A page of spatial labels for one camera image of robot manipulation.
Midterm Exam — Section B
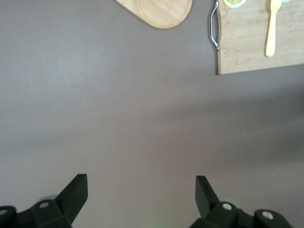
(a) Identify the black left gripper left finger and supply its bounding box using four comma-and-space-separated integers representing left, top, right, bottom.
16, 173, 88, 228

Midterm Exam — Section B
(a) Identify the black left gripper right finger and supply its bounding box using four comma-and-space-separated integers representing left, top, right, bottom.
190, 175, 256, 228

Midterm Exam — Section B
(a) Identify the lemon slice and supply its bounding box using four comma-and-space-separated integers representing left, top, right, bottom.
222, 0, 247, 9

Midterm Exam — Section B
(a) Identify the yellow plastic fork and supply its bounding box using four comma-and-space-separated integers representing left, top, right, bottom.
265, 0, 283, 58

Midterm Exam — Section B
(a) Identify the wooden mug tree rack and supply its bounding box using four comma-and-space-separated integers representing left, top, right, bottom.
115, 0, 193, 30

